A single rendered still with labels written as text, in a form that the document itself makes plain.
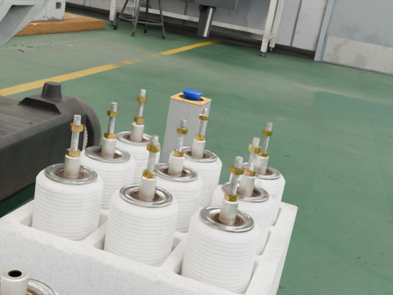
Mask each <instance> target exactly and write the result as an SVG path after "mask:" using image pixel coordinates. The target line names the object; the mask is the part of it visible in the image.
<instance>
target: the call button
mask: <svg viewBox="0 0 393 295"><path fill-rule="evenodd" d="M183 94H184V97H185V98H188V99H191V100H198V99H199V98H200V97H202V93H201V92H200V91H197V90H192V89H184V90H183Z"/></svg>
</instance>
